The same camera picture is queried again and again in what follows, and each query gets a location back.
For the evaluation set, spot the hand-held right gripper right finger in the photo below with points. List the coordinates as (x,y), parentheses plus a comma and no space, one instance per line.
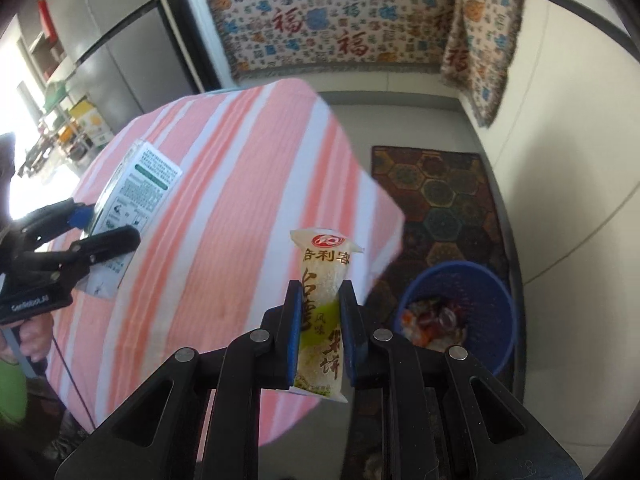
(352,342)

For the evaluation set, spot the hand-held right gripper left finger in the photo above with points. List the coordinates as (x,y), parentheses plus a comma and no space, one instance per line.
(290,342)

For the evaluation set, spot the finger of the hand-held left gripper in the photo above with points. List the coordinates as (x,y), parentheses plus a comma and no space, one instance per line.
(80,217)
(107,245)

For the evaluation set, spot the white green milk carton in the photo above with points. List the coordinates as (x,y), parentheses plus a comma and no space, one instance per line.
(137,190)

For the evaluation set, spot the yellow white rice cracker packet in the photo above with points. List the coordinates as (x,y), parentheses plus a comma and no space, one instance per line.
(322,285)

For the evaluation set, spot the blue plastic trash basket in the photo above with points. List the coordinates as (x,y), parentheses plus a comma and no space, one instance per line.
(480,300)

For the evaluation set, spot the person's left forearm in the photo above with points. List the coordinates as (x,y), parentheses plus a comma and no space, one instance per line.
(11,392)

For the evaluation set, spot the person's left hand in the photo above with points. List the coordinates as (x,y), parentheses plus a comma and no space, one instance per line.
(37,340)

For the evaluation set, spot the pile of discarded wrappers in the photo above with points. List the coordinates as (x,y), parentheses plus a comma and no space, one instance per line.
(432,322)

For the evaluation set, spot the green plastic rack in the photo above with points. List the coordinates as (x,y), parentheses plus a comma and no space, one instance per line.
(50,130)

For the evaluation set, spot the yellow white cardboard box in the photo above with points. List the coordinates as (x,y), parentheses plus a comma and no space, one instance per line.
(92,122)

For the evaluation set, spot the striped pink tablecloth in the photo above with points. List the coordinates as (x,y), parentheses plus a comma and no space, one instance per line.
(225,185)

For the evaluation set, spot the hexagon patterned floor mat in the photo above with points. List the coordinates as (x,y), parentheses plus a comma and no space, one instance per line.
(440,200)

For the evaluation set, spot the grey refrigerator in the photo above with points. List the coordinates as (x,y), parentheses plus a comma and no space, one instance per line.
(125,35)

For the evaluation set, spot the red hanging bag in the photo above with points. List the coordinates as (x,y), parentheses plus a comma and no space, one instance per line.
(46,17)

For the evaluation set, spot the large printed blanket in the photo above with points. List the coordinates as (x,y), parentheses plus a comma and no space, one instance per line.
(325,15)

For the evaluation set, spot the small printed blanket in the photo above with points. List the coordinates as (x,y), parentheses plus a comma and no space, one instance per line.
(482,45)

